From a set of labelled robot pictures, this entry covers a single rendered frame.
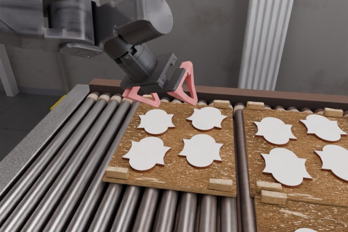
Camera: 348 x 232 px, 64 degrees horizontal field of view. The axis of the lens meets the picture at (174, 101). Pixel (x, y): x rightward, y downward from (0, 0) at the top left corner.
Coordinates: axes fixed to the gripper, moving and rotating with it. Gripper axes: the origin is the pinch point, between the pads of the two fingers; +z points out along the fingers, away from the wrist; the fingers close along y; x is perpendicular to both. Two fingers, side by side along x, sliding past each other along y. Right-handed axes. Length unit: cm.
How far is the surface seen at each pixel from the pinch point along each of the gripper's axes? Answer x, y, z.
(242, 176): 1.5, -2.2, 35.8
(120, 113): 12, -48, 20
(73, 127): 0, -55, 11
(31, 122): 28, -235, 54
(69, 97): 13, -72, 9
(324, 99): 47, 7, 61
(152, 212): -17.0, -13.7, 20.9
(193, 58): 131, -119, 98
